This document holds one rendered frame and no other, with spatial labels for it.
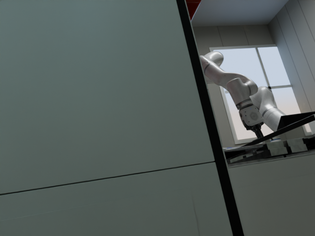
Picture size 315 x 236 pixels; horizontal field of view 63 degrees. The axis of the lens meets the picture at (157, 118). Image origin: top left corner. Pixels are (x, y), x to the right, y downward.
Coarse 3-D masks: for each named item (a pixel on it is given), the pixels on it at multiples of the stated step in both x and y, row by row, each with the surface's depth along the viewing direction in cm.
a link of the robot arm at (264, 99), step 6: (258, 90) 169; (264, 90) 166; (270, 90) 169; (252, 96) 171; (258, 96) 167; (264, 96) 163; (270, 96) 165; (258, 102) 168; (264, 102) 161; (270, 102) 162; (258, 108) 169; (264, 108) 159; (270, 108) 156
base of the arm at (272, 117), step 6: (276, 108) 156; (264, 114) 157; (270, 114) 153; (276, 114) 151; (282, 114) 149; (264, 120) 157; (270, 120) 151; (276, 120) 148; (270, 126) 152; (276, 126) 147
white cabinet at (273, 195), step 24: (240, 168) 74; (264, 168) 76; (288, 168) 77; (312, 168) 79; (240, 192) 71; (264, 192) 73; (288, 192) 74; (312, 192) 76; (264, 216) 70; (288, 216) 72; (312, 216) 74
